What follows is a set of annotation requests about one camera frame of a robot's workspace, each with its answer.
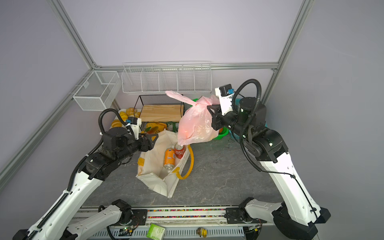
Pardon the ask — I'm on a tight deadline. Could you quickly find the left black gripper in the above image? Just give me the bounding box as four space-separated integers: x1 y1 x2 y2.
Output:
116 132 159 163

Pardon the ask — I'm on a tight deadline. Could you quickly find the orange soda can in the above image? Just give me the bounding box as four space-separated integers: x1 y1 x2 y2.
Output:
164 148 176 170

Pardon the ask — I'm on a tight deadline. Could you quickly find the red cola can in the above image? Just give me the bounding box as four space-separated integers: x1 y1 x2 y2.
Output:
174 144 186 159

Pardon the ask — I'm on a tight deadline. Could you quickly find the white canvas tote bag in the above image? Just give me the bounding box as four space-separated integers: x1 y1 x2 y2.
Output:
136 130 195 198

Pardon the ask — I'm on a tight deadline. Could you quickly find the pink plastic grocery bag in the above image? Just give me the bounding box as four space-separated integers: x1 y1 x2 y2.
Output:
165 91 219 146

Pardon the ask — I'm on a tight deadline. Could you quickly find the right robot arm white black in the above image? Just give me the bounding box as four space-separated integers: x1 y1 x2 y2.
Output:
208 79 331 240

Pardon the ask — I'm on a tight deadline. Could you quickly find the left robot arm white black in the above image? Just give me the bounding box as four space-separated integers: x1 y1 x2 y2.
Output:
13 109 159 240

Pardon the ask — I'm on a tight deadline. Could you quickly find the green plastic basket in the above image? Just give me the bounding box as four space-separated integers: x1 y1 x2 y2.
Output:
191 98 230 141

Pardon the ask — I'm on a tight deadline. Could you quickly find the green snack bag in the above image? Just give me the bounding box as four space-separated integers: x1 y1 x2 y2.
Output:
166 122 179 133

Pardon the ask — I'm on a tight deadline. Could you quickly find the croissant bread right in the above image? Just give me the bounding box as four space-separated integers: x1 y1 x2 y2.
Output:
126 108 141 118

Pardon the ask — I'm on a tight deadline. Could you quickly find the croissant bread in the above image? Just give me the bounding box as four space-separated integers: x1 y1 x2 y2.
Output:
119 112 128 122
126 108 141 118
111 120 123 128

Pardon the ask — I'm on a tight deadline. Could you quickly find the croissant bread middle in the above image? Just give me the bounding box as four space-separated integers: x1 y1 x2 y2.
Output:
119 112 128 122

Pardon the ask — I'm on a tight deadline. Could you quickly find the white bread tray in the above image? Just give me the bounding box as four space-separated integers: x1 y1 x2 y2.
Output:
114 109 142 132

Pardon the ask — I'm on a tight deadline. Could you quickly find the croissant bread front left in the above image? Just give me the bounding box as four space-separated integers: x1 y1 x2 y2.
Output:
111 120 123 128

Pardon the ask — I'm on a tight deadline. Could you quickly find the green small box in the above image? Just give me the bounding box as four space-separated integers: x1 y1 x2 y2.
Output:
146 224 166 240

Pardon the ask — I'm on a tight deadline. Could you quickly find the small yellow round toy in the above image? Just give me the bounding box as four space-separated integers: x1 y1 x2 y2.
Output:
196 228 208 238

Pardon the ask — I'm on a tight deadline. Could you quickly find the black wire shelf wooden board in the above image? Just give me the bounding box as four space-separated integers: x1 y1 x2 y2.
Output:
134 95 186 123

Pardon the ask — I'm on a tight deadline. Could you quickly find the white wire wall basket long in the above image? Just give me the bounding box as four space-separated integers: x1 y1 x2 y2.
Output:
122 61 213 94

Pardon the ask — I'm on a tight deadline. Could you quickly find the white mesh wall box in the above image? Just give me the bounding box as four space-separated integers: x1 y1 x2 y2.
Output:
73 71 122 111

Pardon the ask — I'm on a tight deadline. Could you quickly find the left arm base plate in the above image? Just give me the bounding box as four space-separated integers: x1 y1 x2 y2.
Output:
120 209 148 226

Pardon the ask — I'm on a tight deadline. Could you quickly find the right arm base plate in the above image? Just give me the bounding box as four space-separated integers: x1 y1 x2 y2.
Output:
224 207 267 224

